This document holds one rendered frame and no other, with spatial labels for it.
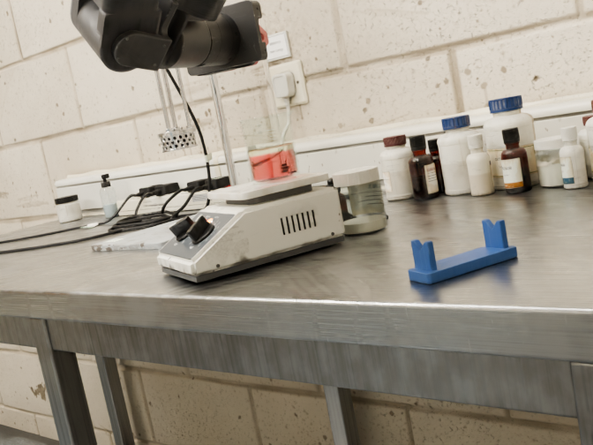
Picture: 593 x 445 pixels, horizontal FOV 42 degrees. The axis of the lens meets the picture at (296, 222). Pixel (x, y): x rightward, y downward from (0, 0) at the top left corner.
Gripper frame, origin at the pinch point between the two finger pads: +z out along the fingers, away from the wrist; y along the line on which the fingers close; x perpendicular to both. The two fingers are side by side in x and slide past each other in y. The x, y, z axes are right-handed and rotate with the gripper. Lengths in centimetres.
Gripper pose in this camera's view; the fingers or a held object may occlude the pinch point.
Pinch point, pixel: (260, 38)
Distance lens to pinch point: 95.9
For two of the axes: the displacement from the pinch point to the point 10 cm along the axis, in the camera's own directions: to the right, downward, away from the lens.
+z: 4.8, -2.1, 8.5
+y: -8.6, 0.9, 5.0
